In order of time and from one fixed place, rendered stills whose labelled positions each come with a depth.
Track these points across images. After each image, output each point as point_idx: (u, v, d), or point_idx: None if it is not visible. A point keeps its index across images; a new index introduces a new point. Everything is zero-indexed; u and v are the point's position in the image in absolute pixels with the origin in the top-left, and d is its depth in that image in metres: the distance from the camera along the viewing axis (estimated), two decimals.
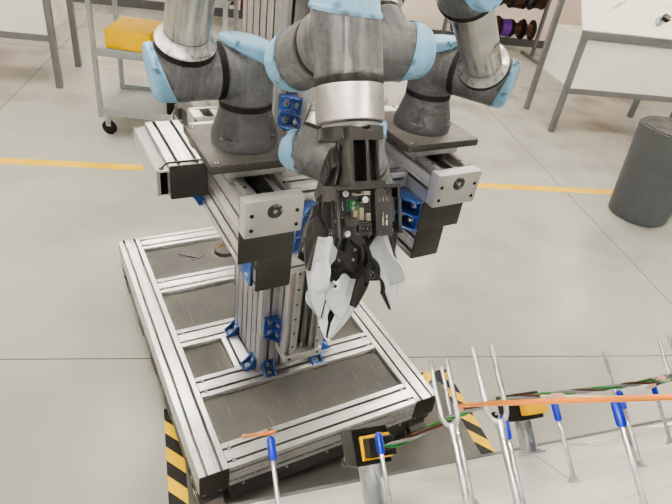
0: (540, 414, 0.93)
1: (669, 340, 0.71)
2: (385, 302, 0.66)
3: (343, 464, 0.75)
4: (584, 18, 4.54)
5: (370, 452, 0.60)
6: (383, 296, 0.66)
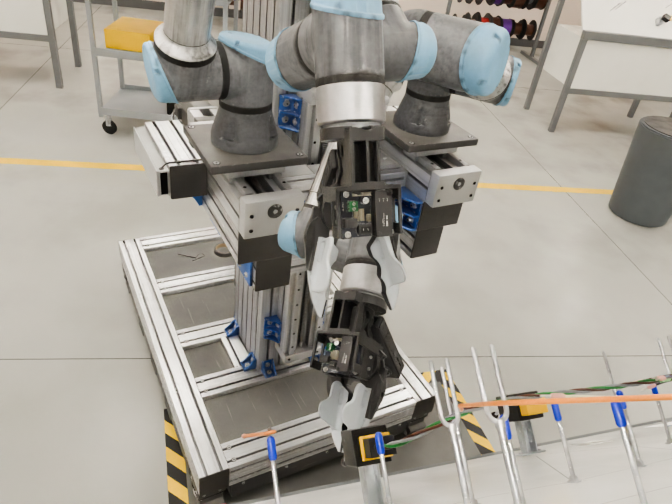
0: (540, 414, 0.93)
1: (669, 340, 0.71)
2: (386, 302, 0.66)
3: (343, 464, 0.75)
4: (584, 18, 4.54)
5: (370, 452, 0.60)
6: (384, 296, 0.66)
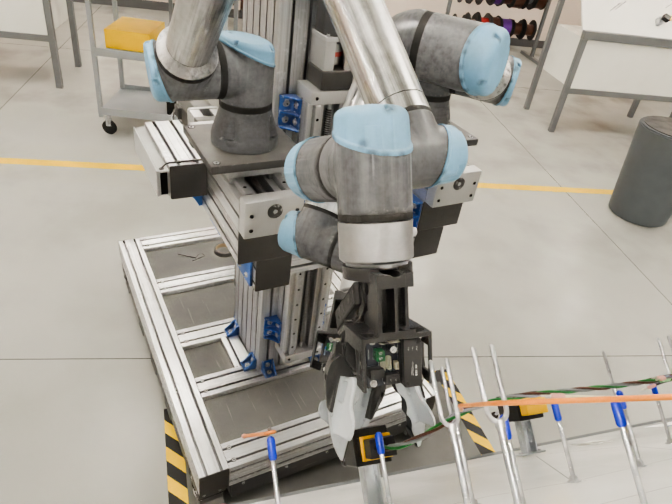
0: (540, 414, 0.93)
1: (669, 340, 0.71)
2: None
3: (343, 464, 0.75)
4: (584, 18, 4.54)
5: (371, 453, 0.60)
6: (409, 432, 0.61)
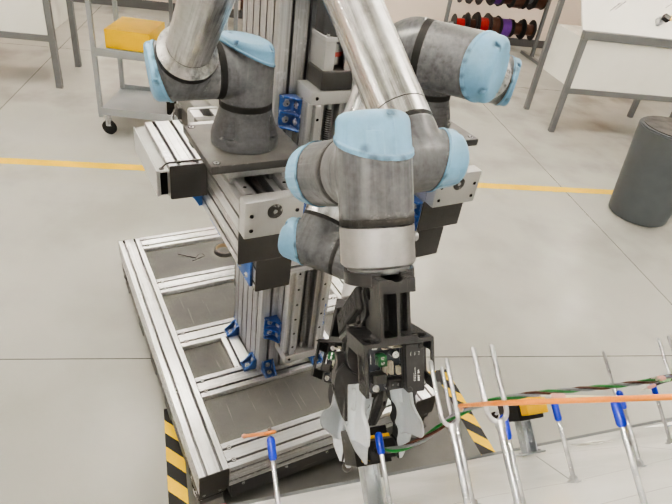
0: (540, 414, 0.93)
1: (669, 340, 0.71)
2: None
3: (344, 469, 0.75)
4: (584, 18, 4.54)
5: (369, 455, 0.60)
6: (393, 441, 0.61)
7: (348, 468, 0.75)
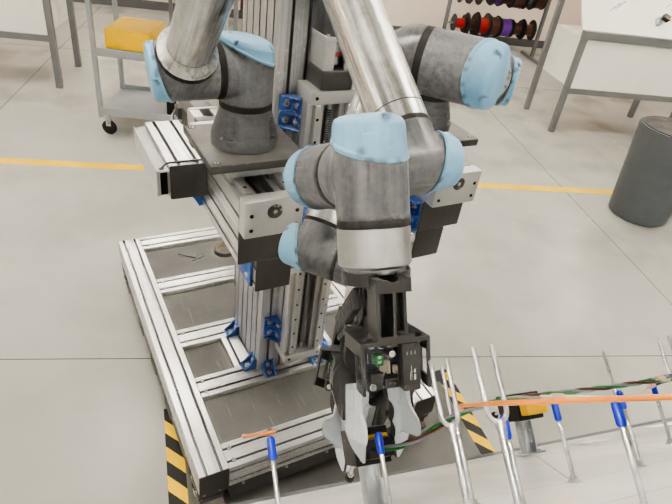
0: (540, 414, 0.93)
1: (669, 340, 0.71)
2: None
3: (347, 479, 0.74)
4: (584, 18, 4.54)
5: (367, 453, 0.60)
6: (391, 441, 0.62)
7: (351, 478, 0.74)
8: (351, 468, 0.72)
